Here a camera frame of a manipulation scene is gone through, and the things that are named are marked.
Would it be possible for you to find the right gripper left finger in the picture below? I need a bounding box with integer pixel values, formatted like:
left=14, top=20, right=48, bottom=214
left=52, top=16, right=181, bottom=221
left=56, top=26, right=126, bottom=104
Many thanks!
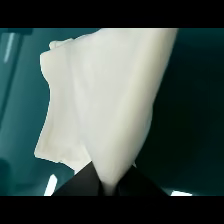
left=53, top=160, right=105, bottom=197

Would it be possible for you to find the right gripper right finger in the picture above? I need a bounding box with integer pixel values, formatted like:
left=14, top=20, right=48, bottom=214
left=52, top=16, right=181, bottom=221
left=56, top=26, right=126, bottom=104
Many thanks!
left=114, top=164, right=169, bottom=197

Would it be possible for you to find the white T-shirt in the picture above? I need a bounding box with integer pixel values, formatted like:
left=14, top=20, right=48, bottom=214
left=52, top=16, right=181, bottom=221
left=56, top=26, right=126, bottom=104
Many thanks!
left=33, top=27, right=179, bottom=196

